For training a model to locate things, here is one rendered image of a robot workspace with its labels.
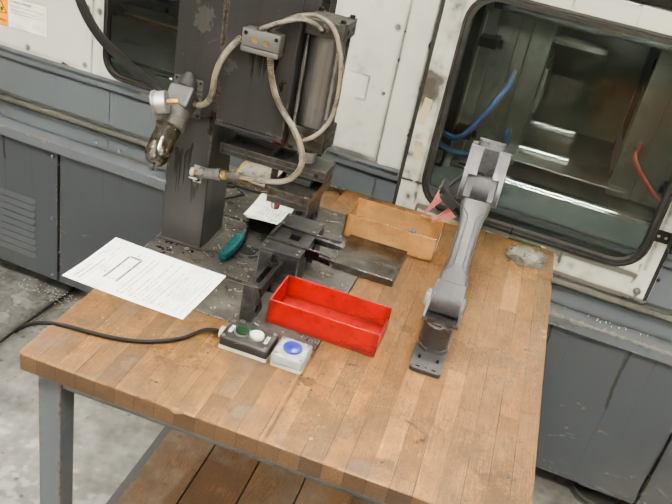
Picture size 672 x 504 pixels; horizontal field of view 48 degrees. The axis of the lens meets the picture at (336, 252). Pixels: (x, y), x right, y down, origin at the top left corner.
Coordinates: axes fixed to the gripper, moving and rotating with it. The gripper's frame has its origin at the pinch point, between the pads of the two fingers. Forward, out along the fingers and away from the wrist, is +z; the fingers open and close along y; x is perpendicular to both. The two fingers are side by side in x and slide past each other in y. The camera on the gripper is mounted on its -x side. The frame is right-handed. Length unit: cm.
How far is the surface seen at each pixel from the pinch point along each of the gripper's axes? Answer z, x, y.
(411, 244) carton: 6.9, 6.6, -1.9
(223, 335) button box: 22, 68, 20
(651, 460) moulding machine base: 9, -24, -113
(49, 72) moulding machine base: 87, -37, 113
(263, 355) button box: 18, 69, 11
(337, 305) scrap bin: 13.1, 43.7, 5.1
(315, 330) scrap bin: 14, 55, 6
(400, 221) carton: 10.2, -4.9, 2.7
